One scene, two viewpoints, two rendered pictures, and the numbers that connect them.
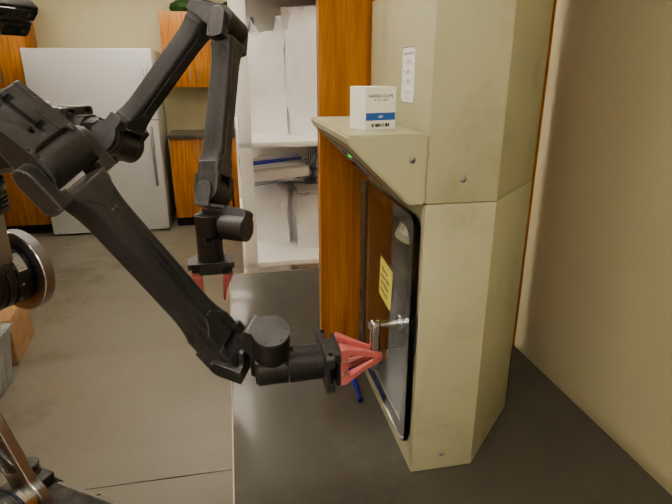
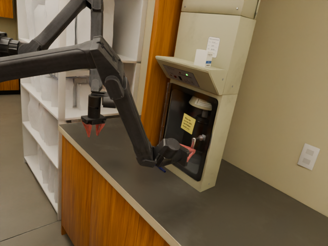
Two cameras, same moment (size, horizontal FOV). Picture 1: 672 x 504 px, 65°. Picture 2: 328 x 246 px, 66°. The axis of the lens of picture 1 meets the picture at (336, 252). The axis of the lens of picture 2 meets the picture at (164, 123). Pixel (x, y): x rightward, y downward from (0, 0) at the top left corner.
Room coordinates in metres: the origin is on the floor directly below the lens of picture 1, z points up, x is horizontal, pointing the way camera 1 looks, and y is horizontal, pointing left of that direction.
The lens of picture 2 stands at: (-0.01, 0.60, 1.61)
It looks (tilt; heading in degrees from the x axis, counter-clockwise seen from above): 20 degrees down; 328
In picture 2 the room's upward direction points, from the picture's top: 9 degrees clockwise
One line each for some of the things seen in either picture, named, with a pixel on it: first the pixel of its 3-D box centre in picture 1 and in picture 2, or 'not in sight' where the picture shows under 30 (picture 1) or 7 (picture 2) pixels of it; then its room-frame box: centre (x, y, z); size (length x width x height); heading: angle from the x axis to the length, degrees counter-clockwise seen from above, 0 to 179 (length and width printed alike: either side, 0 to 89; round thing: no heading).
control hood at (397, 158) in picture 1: (360, 154); (187, 74); (0.87, -0.04, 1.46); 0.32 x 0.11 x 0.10; 11
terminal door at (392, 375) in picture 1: (384, 301); (184, 131); (0.88, -0.09, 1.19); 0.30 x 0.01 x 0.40; 11
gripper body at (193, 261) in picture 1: (210, 251); (93, 112); (1.11, 0.28, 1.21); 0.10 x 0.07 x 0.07; 102
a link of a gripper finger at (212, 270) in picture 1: (217, 280); (94, 127); (1.11, 0.27, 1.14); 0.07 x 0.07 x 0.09; 12
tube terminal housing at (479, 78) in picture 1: (457, 227); (208, 102); (0.91, -0.22, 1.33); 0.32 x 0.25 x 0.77; 11
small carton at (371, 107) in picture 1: (372, 107); (203, 58); (0.80, -0.05, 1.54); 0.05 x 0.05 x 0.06; 25
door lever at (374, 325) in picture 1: (384, 342); (195, 145); (0.77, -0.08, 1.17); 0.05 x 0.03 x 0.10; 101
